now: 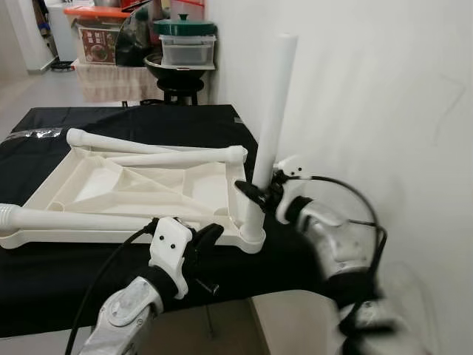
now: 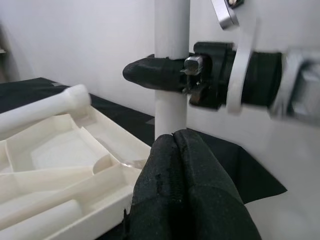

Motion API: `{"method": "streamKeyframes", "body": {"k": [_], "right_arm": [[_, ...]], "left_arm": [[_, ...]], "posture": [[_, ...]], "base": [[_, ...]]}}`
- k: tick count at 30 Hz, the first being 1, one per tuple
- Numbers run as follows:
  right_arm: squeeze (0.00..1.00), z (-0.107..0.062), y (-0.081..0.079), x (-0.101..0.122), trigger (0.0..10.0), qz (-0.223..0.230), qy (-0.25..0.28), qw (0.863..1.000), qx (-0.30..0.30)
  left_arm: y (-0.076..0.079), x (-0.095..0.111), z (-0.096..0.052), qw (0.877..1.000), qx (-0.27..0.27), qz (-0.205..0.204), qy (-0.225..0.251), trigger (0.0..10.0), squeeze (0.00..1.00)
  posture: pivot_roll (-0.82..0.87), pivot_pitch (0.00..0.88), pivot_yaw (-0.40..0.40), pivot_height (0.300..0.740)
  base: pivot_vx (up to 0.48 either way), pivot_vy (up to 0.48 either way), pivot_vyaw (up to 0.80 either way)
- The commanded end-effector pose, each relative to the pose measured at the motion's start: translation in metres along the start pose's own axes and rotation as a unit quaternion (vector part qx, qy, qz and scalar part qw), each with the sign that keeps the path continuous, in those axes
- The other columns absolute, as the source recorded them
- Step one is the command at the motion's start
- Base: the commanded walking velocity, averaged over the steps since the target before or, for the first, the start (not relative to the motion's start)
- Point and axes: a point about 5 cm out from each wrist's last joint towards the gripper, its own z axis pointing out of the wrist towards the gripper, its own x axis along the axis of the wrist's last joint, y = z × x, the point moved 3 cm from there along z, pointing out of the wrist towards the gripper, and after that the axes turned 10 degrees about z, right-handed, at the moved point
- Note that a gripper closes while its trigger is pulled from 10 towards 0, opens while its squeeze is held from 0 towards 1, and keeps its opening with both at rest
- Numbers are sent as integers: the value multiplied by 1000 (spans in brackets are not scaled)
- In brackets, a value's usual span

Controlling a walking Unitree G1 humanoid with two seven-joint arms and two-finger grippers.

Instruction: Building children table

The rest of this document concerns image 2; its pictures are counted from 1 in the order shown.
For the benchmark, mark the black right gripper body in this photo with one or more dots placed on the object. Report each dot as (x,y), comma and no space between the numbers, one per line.
(217,75)

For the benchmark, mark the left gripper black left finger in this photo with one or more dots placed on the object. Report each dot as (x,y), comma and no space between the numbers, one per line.
(157,200)

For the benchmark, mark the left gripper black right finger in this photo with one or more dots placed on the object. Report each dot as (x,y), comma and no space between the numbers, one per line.
(212,200)

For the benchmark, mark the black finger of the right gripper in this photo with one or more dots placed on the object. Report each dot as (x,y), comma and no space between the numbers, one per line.
(150,72)

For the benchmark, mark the white plastic children tabletop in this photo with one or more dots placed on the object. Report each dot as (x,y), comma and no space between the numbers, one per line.
(65,155)

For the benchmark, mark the black tablecloth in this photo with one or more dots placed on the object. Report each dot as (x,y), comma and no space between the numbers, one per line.
(250,175)

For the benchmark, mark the clear tape patch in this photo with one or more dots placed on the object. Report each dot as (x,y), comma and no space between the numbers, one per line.
(150,120)

